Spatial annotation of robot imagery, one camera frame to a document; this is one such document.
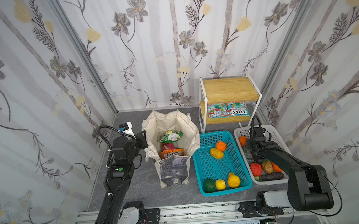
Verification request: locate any yellow pear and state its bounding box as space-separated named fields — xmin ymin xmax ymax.
xmin=228 ymin=173 xmax=241 ymax=188

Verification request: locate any white plastic basket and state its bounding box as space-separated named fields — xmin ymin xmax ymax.
xmin=233 ymin=125 xmax=291 ymax=186

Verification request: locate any brown potato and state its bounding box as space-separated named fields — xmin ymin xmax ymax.
xmin=262 ymin=160 xmax=274 ymax=174

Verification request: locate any orange candy bag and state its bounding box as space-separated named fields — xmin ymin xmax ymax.
xmin=160 ymin=148 xmax=184 ymax=159

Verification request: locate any orange fruit in white basket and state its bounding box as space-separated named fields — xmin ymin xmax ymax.
xmin=271 ymin=162 xmax=283 ymax=173

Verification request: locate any cream canvas tote bag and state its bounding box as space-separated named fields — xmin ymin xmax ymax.
xmin=142 ymin=110 xmax=200 ymax=189

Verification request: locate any aluminium rail frame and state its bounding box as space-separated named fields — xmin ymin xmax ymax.
xmin=70 ymin=191 xmax=335 ymax=224

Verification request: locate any white wooden two-tier shelf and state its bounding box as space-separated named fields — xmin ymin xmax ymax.
xmin=198 ymin=75 xmax=263 ymax=133

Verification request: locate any teal plastic basket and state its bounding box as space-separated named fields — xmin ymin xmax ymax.
xmin=192 ymin=131 xmax=253 ymax=197

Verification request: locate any teal Fox's candy bag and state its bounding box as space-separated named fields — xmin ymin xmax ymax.
xmin=227 ymin=101 xmax=250 ymax=117

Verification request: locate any green avocado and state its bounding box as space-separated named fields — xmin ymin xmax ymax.
xmin=203 ymin=179 xmax=216 ymax=193

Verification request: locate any orange tangerine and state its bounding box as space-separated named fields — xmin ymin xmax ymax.
xmin=215 ymin=141 xmax=227 ymax=152

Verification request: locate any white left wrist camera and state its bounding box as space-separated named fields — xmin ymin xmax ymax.
xmin=118 ymin=121 xmax=134 ymax=137

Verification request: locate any pink dragon fruit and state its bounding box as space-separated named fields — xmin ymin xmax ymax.
xmin=161 ymin=143 xmax=176 ymax=152

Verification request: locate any red green candy bag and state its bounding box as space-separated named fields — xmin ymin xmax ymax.
xmin=207 ymin=103 xmax=230 ymax=119

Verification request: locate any yellow lemon front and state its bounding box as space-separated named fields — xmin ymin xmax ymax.
xmin=215 ymin=179 xmax=226 ymax=191

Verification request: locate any yellow bumpy fruit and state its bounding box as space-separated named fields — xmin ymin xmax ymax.
xmin=210 ymin=148 xmax=224 ymax=159

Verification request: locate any dark cucumber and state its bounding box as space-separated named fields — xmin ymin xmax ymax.
xmin=254 ymin=172 xmax=284 ymax=182

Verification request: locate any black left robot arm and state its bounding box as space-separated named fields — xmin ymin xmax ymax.
xmin=94 ymin=122 xmax=149 ymax=224

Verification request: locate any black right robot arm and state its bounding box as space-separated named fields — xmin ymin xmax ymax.
xmin=245 ymin=117 xmax=334 ymax=211

